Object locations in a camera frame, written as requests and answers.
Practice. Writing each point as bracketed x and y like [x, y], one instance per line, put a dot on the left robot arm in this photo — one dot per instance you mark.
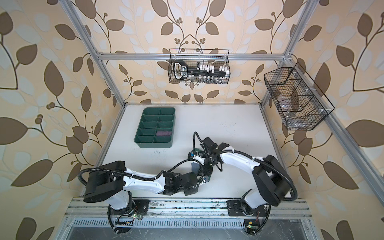
[113, 183]

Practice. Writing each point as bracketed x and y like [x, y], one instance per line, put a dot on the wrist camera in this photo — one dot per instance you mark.
[205, 179]
[196, 157]

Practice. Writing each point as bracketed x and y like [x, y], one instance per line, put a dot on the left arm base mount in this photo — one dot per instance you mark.
[129, 210]

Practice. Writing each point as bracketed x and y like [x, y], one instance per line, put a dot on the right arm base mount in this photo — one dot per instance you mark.
[239, 208]

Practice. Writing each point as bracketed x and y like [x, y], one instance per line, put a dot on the purple sock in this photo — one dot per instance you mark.
[163, 133]

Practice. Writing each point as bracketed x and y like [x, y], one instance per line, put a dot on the green divided tray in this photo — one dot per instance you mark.
[153, 120]

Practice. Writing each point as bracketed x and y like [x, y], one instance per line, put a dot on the blue striped sock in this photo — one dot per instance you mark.
[197, 151]

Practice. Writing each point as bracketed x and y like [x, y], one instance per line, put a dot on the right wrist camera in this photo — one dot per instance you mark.
[196, 157]

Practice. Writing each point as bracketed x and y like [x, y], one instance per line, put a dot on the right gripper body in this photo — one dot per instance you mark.
[208, 165]

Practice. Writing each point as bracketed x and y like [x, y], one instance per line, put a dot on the black tool rack in basket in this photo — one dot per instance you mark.
[184, 71]

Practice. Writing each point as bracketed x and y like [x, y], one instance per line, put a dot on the back wire basket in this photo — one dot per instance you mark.
[216, 57]

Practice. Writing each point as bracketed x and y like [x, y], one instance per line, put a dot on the aluminium front rail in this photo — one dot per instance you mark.
[192, 208]

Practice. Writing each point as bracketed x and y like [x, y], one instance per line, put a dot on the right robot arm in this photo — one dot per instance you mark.
[273, 183]

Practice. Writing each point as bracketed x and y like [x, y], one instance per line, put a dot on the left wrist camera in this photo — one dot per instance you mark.
[205, 179]

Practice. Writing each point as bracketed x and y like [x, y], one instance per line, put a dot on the side wire basket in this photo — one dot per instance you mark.
[300, 102]

